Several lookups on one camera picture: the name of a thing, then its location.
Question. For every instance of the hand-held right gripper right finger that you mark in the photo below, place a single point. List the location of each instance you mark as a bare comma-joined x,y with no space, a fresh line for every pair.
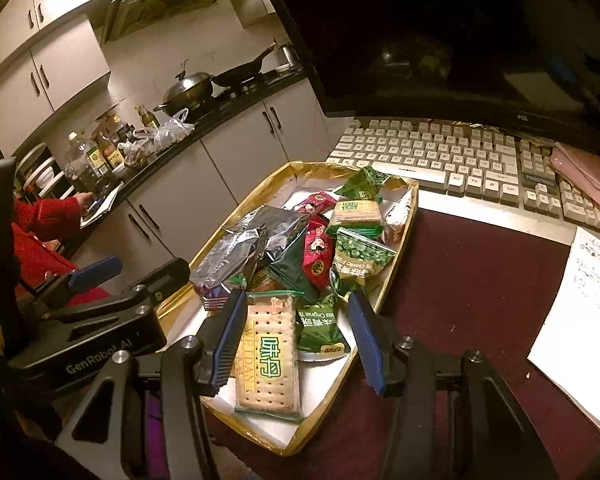
365,340

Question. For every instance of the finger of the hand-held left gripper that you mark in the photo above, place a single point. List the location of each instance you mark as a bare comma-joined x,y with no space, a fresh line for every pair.
155,282
95,270

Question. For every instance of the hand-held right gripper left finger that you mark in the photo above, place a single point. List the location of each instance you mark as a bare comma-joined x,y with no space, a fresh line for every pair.
230,335

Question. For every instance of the long cracker packet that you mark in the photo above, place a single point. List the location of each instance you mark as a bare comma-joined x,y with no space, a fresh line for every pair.
267,360

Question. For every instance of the green pea snack packet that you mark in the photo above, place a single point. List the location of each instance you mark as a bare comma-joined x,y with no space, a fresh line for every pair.
362,255

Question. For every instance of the dark green snack packet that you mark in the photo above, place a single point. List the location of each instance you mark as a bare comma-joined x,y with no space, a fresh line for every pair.
292,267

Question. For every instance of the silver foil snack packet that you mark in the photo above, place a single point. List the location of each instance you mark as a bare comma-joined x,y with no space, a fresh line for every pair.
250,240

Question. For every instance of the gold cardboard tray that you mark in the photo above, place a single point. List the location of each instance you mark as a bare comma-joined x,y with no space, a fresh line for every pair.
275,427

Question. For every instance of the small cracker packet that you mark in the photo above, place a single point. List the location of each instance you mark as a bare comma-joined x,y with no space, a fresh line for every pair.
355,212

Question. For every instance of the small red snack packet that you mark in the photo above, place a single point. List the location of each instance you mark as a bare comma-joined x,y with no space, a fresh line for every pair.
315,201

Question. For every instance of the purple snack packet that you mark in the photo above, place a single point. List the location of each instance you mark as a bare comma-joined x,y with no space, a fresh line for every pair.
210,296

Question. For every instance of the orange snack packet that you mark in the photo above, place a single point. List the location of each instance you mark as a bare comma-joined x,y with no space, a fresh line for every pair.
265,281

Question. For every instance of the open notebook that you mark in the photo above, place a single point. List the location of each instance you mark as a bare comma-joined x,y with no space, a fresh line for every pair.
105,205

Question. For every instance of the red face print snack packet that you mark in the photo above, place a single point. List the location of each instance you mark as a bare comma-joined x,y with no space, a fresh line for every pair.
317,255

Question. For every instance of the large clear oil bottle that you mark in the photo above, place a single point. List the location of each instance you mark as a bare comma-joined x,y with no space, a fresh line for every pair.
82,165

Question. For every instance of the white dish rack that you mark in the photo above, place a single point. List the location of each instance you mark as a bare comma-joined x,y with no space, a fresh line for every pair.
45,172

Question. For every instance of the yellow label sauce bottle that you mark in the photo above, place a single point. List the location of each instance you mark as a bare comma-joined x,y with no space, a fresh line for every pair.
111,152

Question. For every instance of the white and brown snack packet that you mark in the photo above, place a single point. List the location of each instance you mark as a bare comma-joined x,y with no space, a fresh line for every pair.
395,217

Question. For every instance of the clear plastic bag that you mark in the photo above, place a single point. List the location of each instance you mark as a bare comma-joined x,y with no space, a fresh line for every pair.
167,132

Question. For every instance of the small oil bottle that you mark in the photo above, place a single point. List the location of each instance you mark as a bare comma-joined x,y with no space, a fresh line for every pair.
147,119

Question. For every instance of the plain white sheet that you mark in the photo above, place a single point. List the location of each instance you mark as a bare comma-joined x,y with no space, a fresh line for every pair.
480,212

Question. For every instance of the black kitchen counter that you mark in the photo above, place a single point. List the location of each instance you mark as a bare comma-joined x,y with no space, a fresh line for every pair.
215,105

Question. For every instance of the wok with steel lid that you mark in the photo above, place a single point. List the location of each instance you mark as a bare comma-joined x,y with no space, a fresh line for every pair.
190,91

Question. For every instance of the white and grey keyboard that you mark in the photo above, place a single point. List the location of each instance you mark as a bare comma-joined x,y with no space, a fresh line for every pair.
430,155

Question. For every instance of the handwritten white paper sheet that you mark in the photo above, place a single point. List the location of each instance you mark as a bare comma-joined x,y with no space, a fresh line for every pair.
575,335

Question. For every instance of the black frying pan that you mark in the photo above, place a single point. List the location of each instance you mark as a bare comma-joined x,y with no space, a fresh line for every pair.
237,74

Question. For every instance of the steel pot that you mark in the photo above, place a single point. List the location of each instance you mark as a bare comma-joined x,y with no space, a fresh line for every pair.
288,55

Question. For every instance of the pink pouch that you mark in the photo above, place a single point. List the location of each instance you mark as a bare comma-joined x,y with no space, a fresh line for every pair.
585,175

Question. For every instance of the black computer monitor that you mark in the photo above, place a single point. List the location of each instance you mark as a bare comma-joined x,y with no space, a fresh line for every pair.
430,35

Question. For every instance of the kitchen wall cabinets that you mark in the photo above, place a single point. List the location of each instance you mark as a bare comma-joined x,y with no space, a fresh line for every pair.
55,60

